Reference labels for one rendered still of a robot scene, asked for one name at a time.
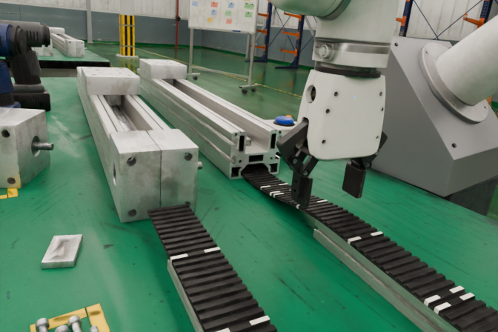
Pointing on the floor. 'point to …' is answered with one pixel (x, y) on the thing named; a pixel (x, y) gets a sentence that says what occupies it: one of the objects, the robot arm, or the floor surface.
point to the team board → (224, 6)
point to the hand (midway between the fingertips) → (327, 190)
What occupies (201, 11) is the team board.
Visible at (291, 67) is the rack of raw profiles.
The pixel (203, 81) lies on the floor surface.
